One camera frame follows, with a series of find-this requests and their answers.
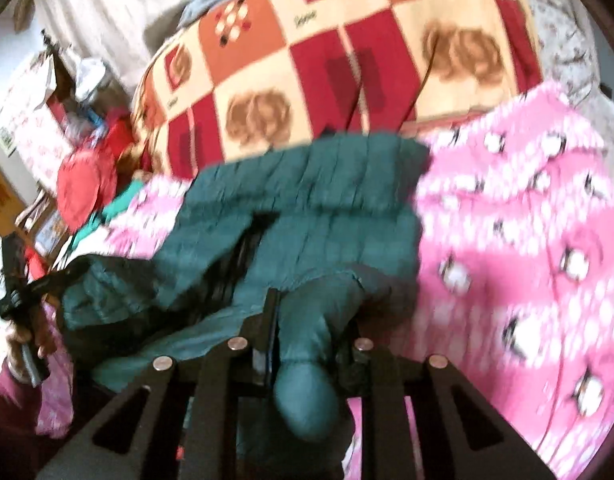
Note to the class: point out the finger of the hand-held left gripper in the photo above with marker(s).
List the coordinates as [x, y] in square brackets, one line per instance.
[57, 280]

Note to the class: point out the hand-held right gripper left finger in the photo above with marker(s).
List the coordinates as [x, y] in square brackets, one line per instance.
[259, 355]

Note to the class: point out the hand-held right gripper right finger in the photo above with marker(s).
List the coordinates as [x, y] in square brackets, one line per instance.
[367, 370]

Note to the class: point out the teal quilted puffer jacket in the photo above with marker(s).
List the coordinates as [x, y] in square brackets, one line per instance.
[312, 200]

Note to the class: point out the person's left hand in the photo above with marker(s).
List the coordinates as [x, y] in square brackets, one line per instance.
[23, 347]

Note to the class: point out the wooden furniture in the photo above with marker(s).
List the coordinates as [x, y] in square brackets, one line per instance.
[12, 210]

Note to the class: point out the red heart-shaped pillow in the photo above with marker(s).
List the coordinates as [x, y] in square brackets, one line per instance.
[84, 190]

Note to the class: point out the turquoise green cloth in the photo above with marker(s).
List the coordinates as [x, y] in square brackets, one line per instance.
[119, 205]

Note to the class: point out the red cloth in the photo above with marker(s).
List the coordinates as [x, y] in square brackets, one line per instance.
[119, 132]

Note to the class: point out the clear plastic bag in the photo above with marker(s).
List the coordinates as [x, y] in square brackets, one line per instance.
[91, 77]

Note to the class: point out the pink penguin print blanket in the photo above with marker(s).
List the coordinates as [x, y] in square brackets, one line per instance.
[512, 210]

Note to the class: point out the grey crumpled cloth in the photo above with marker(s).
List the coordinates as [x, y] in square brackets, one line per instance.
[112, 10]

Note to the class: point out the rose print checkered quilt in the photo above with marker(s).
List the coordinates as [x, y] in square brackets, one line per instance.
[312, 60]

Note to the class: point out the white floral bed sheet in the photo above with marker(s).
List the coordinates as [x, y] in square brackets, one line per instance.
[557, 35]

